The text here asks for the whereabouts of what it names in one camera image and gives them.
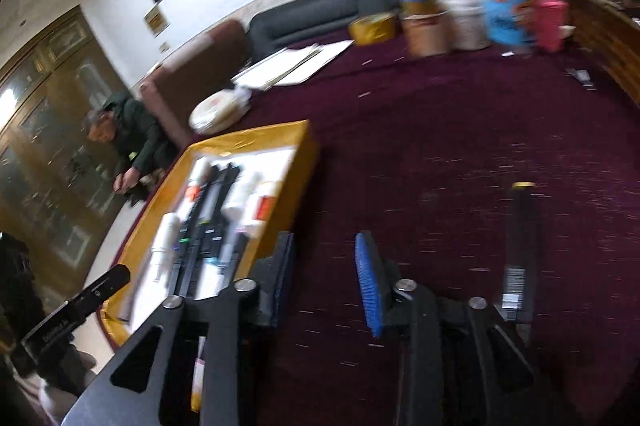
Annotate white plastic tube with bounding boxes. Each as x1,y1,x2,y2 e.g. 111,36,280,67
150,212,186,287

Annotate black marker with green caps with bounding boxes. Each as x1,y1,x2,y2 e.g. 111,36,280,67
170,233,198,299

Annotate purple tablecloth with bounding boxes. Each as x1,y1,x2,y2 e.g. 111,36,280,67
100,34,640,426

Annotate white plastic jar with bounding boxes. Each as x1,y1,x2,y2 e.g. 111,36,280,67
440,0,491,51

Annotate pink bottle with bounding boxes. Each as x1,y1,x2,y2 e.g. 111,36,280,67
535,0,568,53

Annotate yellow cardboard box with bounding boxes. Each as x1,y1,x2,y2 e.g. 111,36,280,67
100,119,321,412

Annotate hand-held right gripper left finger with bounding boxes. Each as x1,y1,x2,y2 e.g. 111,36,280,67
62,231,296,426

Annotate stack of white papers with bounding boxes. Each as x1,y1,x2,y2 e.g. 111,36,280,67
231,39,356,90

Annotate small gold wall plaque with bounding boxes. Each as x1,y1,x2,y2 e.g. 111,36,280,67
144,5,168,37

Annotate white plastic bag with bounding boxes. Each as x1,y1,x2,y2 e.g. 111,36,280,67
189,87,251,134

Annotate dark grey sofa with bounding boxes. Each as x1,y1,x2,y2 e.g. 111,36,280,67
248,0,426,52

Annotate brown chair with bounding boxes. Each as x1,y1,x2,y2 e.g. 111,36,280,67
140,19,253,147

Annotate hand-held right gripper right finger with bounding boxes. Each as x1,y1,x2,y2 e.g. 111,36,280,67
355,231,581,426

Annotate wooden glass door cabinet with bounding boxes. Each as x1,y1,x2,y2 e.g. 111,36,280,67
0,6,146,302

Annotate white bottle with orange cap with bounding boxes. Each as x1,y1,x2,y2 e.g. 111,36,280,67
184,157,212,208

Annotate gold tape roll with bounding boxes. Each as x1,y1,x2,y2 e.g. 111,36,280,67
348,12,399,44

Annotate black marker with yellow caps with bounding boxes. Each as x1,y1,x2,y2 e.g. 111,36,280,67
500,181,540,324

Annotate white box with red label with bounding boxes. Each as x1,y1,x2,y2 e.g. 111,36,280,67
244,180,279,238

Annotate clear jar with brown contents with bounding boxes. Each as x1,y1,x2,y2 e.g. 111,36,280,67
401,14,451,57

